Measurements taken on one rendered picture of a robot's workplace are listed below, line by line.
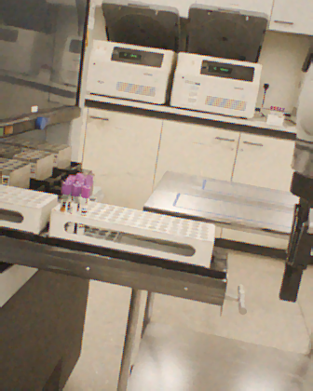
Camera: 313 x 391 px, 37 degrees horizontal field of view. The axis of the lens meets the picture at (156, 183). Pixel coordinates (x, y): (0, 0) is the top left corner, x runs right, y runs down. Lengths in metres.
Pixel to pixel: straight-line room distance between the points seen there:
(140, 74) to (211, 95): 0.49
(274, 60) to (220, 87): 0.76
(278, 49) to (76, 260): 3.10
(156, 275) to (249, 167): 2.38
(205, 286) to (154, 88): 2.41
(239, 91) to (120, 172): 0.96
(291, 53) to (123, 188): 1.60
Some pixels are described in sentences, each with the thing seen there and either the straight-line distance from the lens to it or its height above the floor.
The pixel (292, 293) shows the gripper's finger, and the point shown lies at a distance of 0.92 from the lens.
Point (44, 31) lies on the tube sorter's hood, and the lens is 1.13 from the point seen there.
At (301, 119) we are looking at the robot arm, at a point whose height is 1.09.
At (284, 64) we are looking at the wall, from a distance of 3.78.
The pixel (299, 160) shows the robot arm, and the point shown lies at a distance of 0.83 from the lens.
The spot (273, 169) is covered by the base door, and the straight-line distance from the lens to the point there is 3.19.
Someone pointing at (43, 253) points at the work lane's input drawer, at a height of 0.79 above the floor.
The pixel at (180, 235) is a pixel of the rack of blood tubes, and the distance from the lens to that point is 0.83.
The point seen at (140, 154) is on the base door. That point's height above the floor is 0.56.
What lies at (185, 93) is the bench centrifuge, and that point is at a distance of 3.14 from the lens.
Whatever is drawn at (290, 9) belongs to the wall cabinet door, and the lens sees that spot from 3.47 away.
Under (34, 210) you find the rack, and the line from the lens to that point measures 0.88.
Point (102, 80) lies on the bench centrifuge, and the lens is 3.24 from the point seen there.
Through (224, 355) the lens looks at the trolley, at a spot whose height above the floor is 0.28.
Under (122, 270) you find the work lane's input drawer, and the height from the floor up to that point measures 0.79.
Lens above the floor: 1.14
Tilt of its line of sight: 13 degrees down
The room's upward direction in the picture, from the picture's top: 9 degrees clockwise
